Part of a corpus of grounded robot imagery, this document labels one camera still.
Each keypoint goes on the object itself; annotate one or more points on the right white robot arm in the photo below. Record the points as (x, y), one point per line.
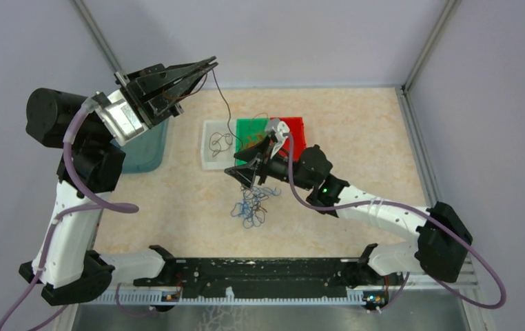
(435, 238)

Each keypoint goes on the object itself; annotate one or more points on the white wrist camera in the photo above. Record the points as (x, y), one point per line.
(276, 130)
(120, 119)

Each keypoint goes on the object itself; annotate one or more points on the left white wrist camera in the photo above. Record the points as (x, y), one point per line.
(120, 119)

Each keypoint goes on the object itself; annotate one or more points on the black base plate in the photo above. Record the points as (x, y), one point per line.
(282, 278)

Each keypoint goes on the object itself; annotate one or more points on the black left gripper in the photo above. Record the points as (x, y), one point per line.
(152, 108)

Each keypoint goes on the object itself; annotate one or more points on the aluminium frame post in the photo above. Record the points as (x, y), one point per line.
(432, 40)
(97, 35)

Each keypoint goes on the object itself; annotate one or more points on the right aluminium frame post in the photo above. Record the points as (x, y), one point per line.
(432, 40)

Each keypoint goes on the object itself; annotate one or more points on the green plastic bin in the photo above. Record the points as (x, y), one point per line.
(249, 132)

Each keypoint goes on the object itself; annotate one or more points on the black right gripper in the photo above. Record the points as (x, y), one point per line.
(257, 153)

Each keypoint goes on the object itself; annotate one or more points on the red plastic bin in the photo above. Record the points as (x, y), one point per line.
(297, 129)

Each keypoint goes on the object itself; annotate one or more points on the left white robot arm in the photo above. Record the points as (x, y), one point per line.
(91, 132)

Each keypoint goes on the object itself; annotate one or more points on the white plastic bin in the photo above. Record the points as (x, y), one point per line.
(217, 146)

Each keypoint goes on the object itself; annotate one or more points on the left aluminium frame post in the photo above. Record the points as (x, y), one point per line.
(97, 35)

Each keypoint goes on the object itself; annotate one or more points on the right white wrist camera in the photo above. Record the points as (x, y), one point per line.
(276, 130)

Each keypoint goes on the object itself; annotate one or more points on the right aluminium side rail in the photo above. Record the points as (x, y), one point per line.
(423, 163)

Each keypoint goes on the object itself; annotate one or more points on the teal translucent plastic tray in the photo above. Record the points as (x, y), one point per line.
(144, 153)

